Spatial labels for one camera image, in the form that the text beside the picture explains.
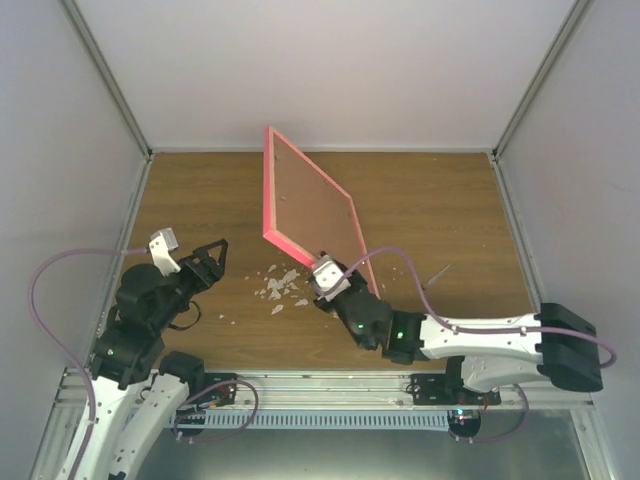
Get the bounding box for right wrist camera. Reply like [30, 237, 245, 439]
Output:
[310, 254, 351, 302]

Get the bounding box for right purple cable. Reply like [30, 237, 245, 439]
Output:
[342, 246, 618, 369]

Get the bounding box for pink picture frame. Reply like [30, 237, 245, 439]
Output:
[262, 126, 368, 268]

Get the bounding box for broken glass shards pile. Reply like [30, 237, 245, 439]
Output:
[244, 263, 311, 316]

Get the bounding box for right vertical aluminium post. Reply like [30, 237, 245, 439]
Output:
[490, 0, 593, 163]

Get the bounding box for grey slotted cable duct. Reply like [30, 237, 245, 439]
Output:
[178, 409, 449, 432]

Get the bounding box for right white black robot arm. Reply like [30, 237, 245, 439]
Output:
[311, 262, 603, 405]

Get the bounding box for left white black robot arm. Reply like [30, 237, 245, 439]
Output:
[58, 229, 229, 479]

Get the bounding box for long clear glass shard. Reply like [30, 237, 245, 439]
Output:
[422, 264, 452, 290]

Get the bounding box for purple cable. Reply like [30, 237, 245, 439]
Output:
[342, 246, 618, 369]
[27, 246, 156, 480]

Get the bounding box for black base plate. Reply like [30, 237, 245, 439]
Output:
[198, 372, 238, 409]
[405, 373, 502, 406]

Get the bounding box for vertical aluminium post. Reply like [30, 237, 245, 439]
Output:
[490, 0, 593, 163]
[59, 0, 153, 162]

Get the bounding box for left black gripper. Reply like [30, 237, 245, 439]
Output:
[152, 237, 227, 331]

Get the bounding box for aluminium mounting rail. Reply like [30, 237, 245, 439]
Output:
[54, 370, 593, 410]

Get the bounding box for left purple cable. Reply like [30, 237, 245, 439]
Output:
[27, 246, 156, 480]

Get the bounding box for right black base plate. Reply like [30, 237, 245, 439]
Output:
[405, 373, 502, 406]

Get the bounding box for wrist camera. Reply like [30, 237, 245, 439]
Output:
[148, 227, 181, 276]
[310, 254, 351, 302]

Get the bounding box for left vertical aluminium post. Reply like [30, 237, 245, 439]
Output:
[59, 0, 153, 162]

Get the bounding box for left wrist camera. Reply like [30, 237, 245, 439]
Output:
[148, 227, 181, 276]

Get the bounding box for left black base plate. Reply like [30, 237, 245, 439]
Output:
[198, 372, 238, 409]

